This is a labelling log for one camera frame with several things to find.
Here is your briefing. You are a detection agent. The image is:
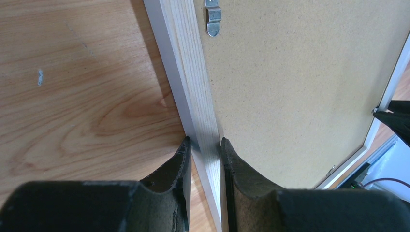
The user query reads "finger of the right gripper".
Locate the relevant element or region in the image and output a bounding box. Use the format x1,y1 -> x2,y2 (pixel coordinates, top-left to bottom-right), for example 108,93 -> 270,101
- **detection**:
373,100 -> 410,147

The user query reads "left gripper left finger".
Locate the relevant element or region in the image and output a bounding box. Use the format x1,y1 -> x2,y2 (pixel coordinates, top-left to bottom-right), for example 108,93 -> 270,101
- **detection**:
0,137 -> 191,232

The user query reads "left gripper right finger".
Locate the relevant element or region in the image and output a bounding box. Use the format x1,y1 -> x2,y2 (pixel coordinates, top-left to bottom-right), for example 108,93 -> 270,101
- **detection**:
220,138 -> 410,232

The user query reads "brown backing board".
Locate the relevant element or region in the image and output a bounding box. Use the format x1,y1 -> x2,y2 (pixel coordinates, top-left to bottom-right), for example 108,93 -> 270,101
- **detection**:
194,0 -> 410,189

